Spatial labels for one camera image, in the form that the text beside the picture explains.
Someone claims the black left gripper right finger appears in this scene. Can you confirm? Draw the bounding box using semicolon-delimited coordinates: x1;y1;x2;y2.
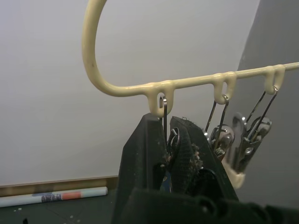
169;116;239;203

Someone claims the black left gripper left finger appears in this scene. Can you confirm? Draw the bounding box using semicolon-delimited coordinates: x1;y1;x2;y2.
111;114;169;224

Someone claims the chrome metal sock clip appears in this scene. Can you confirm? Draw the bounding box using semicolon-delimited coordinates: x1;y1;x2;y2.
203;94;235;164
159;95;182;193
221;86;278;189

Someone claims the cream coated clip hanger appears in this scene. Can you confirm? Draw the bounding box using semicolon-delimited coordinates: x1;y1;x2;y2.
81;0;299;116

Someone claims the rolled white paper poster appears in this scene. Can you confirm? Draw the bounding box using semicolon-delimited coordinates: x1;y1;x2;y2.
0;186;108;208

